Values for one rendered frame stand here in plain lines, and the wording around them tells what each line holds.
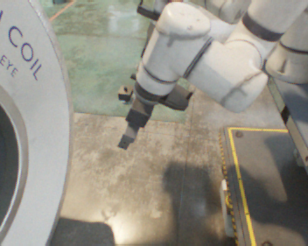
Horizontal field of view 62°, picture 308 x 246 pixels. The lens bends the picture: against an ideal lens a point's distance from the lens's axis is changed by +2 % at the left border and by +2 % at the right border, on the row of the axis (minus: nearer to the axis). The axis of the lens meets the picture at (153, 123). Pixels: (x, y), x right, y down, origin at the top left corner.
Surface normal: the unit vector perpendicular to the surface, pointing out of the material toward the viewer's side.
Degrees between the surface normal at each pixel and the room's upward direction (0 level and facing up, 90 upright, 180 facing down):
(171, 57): 90
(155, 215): 0
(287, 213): 0
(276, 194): 0
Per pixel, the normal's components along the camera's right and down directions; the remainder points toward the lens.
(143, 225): -0.02, -0.74
